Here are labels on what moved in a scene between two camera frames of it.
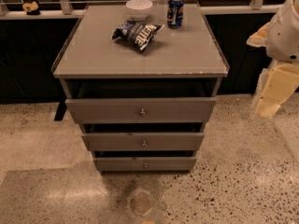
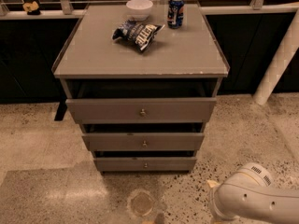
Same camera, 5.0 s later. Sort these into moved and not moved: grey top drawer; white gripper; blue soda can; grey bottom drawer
Moved: white gripper
Not moved: grey bottom drawer; grey top drawer; blue soda can
